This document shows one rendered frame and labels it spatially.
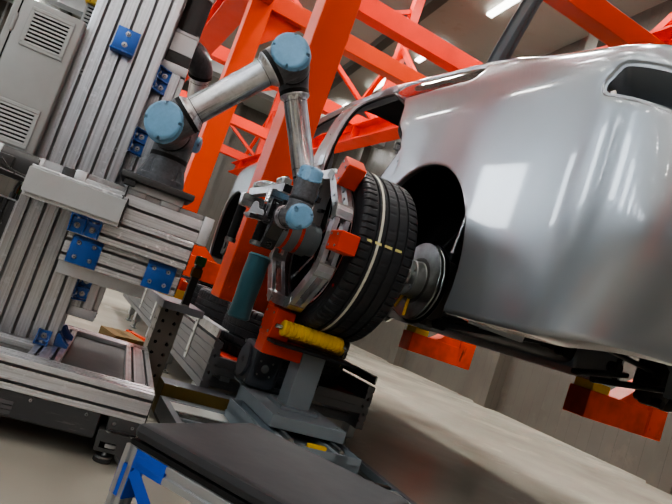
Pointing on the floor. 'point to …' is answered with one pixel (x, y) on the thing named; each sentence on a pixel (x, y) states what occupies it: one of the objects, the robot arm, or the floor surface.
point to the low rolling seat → (235, 468)
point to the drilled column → (161, 339)
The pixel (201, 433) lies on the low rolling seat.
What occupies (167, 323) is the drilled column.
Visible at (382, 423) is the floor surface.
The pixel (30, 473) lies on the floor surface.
